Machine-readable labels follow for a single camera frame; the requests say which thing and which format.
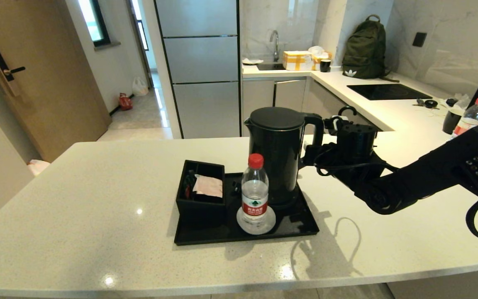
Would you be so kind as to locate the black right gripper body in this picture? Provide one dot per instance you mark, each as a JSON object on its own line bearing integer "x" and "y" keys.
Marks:
{"x": 330, "y": 155}

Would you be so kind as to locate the black electric kettle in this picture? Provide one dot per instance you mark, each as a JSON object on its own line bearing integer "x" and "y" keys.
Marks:
{"x": 278, "y": 158}

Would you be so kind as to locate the water bottle with mountain logo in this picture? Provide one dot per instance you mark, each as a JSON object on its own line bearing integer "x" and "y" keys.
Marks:
{"x": 254, "y": 199}

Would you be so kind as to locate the small black cup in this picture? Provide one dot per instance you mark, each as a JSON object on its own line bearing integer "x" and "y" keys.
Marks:
{"x": 325, "y": 66}

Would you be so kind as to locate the plain red cap water bottle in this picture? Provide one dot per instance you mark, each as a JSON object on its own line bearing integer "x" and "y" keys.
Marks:
{"x": 471, "y": 114}

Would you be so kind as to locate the grey kitchen base cabinet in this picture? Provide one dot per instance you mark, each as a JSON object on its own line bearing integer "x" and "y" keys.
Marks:
{"x": 288, "y": 99}

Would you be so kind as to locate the black induction cooktop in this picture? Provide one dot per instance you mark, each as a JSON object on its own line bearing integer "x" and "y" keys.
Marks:
{"x": 388, "y": 92}

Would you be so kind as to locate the white box with yellow tape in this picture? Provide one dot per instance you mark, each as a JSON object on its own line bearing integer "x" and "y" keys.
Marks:
{"x": 297, "y": 61}

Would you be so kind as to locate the bunch of keys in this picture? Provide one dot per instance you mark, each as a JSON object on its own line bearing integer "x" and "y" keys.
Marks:
{"x": 418, "y": 102}

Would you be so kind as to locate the crumpled white bag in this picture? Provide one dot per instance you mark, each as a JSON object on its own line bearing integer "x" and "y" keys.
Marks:
{"x": 317, "y": 50}

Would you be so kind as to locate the black kitchen sink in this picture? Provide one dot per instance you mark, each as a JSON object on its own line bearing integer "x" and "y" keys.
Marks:
{"x": 270, "y": 67}

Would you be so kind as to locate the dark green backpack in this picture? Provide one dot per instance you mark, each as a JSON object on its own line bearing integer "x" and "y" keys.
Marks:
{"x": 365, "y": 50}

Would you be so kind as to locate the small black round object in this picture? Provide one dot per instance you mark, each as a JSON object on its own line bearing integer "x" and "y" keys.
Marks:
{"x": 431, "y": 104}

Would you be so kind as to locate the white dish cloth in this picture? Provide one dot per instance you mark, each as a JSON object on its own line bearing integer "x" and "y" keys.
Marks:
{"x": 252, "y": 61}

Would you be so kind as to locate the chrome kitchen faucet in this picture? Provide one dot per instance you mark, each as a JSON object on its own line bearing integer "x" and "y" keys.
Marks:
{"x": 276, "y": 45}

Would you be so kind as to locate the black mug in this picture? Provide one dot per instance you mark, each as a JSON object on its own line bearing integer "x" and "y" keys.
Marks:
{"x": 450, "y": 122}

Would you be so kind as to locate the small black gadget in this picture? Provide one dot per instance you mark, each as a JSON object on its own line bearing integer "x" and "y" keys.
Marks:
{"x": 451, "y": 101}

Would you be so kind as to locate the black organizer box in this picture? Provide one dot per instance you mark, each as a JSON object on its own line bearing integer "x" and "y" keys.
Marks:
{"x": 199, "y": 211}

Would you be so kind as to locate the crumpled clear plastic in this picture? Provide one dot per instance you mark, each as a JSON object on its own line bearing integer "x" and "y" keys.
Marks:
{"x": 463, "y": 101}

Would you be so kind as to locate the black serving tray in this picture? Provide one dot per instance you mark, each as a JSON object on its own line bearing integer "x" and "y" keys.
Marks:
{"x": 206, "y": 234}

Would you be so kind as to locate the silver refrigerator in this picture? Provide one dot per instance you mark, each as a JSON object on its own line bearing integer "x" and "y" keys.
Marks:
{"x": 201, "y": 62}

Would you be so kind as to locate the white plastic bag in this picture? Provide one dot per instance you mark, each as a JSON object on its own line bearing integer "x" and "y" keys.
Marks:
{"x": 140, "y": 87}

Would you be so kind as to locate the red bag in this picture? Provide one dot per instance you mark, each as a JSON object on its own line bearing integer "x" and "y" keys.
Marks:
{"x": 125, "y": 102}

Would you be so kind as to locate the dark framed window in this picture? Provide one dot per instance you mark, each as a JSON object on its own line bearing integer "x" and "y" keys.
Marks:
{"x": 93, "y": 20}

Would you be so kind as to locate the brown wooden door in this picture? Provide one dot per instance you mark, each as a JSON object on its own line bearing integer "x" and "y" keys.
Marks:
{"x": 56, "y": 83}

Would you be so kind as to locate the white trash bag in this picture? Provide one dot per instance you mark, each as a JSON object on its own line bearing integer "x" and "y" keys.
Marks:
{"x": 39, "y": 167}

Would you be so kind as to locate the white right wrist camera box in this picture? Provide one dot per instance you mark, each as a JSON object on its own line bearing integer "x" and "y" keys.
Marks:
{"x": 333, "y": 123}

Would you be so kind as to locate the black wall socket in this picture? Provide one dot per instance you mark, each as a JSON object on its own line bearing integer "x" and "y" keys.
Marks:
{"x": 419, "y": 39}

